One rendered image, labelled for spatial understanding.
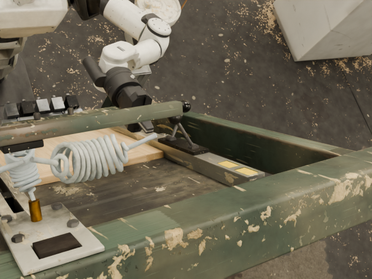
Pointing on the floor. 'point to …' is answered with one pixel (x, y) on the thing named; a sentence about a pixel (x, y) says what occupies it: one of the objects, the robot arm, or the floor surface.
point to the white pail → (163, 9)
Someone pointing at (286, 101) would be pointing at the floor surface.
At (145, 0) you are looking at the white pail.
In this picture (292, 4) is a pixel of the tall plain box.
